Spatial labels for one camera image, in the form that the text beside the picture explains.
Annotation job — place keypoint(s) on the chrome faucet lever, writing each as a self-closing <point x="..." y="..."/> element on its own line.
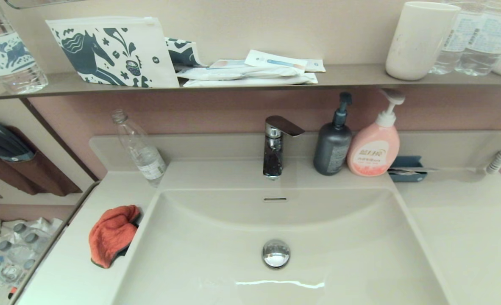
<point x="284" y="125"/>

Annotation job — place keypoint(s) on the orange microfibre cloth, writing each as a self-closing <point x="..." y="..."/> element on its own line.
<point x="110" y="235"/>

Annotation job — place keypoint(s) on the chrome faucet body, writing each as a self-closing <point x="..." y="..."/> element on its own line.
<point x="272" y="156"/>

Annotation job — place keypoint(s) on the white sink basin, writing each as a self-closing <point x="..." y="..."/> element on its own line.
<point x="339" y="237"/>

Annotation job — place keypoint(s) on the flat white plastic packet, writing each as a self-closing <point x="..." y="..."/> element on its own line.
<point x="250" y="81"/>

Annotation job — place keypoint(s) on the white crinkled plastic packet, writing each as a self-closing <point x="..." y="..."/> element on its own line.
<point x="233" y="73"/>

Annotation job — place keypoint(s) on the dark grey pump bottle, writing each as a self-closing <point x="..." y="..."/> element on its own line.
<point x="332" y="148"/>

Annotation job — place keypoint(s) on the white packet orange stripe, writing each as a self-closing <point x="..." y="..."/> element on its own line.
<point x="229" y="63"/>

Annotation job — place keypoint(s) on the white packet blue toothbrush print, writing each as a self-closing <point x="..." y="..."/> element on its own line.
<point x="276" y="60"/>

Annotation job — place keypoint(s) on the chrome drain stopper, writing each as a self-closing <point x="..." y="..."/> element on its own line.
<point x="276" y="253"/>

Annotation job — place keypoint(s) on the empty clear plastic bottle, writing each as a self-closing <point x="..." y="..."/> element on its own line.
<point x="142" y="152"/>

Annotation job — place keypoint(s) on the small white sachet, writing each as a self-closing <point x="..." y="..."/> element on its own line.
<point x="315" y="65"/>

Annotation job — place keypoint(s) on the folded white blue print pouch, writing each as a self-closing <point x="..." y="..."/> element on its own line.
<point x="182" y="53"/>

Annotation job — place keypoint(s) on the pink pump soap bottle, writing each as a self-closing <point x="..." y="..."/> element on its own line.
<point x="373" y="148"/>

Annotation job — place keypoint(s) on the blue soap tray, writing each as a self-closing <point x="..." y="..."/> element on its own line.
<point x="405" y="162"/>

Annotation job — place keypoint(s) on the thin silver packet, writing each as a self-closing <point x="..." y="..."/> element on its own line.
<point x="420" y="169"/>

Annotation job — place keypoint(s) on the white pouch blue horse print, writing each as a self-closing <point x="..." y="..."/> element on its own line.
<point x="106" y="55"/>

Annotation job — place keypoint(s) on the white plastic cup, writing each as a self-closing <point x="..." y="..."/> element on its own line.
<point x="418" y="42"/>

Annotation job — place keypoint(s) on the clear water bottle white label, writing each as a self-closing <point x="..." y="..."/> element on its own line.
<point x="447" y="51"/>
<point x="483" y="46"/>

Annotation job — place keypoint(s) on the dark grey slipper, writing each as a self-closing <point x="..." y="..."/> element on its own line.
<point x="4" y="142"/>

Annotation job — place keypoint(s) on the blue deer label water bottle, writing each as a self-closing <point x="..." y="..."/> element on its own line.
<point x="9" y="51"/>

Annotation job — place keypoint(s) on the taupe wall shelf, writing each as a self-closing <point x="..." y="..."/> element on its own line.
<point x="352" y="75"/>

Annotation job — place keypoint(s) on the dark brown wall trim strip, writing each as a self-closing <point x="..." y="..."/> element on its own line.
<point x="59" y="140"/>

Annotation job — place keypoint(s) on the brown leather wall pocket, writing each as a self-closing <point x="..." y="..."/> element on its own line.
<point x="43" y="173"/>
<point x="4" y="178"/>

